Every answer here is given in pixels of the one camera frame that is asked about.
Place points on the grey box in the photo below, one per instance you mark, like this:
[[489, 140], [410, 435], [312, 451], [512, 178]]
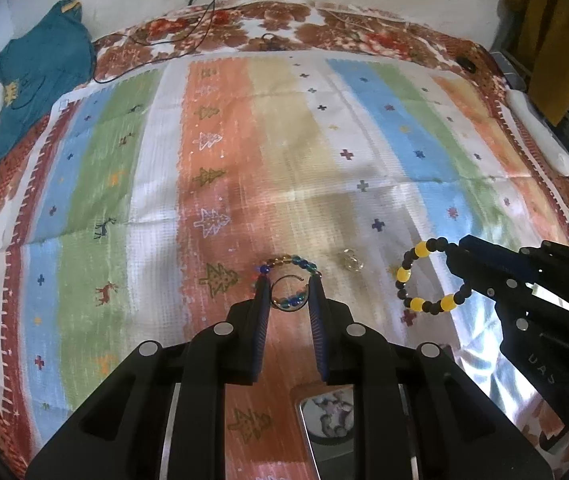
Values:
[[509, 71]]

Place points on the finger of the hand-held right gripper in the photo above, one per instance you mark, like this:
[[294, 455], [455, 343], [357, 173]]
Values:
[[484, 280], [502, 256]]

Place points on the colourful striped mat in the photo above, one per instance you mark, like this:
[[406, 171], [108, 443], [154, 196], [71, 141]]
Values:
[[274, 150]]

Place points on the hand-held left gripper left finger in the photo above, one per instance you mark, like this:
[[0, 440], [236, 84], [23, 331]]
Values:
[[263, 320]]

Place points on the white bolster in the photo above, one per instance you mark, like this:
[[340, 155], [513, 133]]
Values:
[[539, 127]]

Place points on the striped colourful table cloth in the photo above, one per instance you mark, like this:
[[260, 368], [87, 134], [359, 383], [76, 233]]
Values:
[[274, 22]]

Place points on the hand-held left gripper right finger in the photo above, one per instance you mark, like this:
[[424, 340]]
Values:
[[318, 325]]

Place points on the teal garment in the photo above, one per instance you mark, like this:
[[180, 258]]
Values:
[[39, 60]]

